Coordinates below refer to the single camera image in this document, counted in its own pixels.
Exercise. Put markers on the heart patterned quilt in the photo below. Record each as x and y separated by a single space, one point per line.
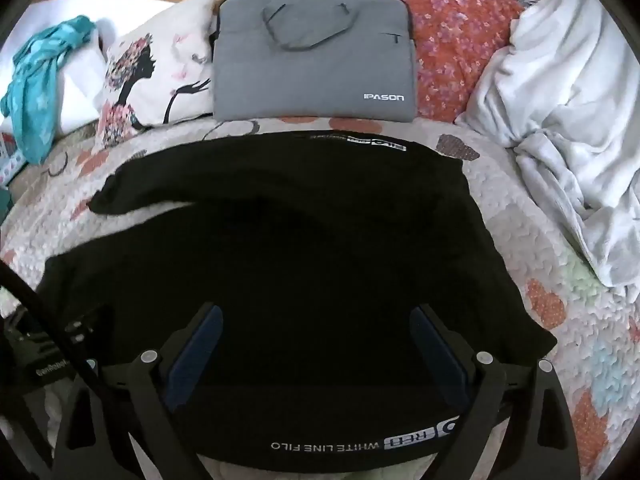
525 240

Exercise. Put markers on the grey laptop bag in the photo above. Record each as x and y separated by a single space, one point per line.
315 60

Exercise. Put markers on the white printed pillow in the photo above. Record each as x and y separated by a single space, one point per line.
160 65

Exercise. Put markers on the white dotted box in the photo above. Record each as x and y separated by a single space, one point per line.
10 155

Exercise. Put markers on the teal cloth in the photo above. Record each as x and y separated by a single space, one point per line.
35 95

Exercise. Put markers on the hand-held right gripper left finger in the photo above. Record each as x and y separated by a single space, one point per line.
195 355

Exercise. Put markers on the white crumpled sheet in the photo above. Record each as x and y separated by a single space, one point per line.
560 95

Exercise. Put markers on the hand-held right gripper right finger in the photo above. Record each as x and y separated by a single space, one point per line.
440 355

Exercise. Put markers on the red floral blanket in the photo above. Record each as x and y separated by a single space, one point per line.
450 35

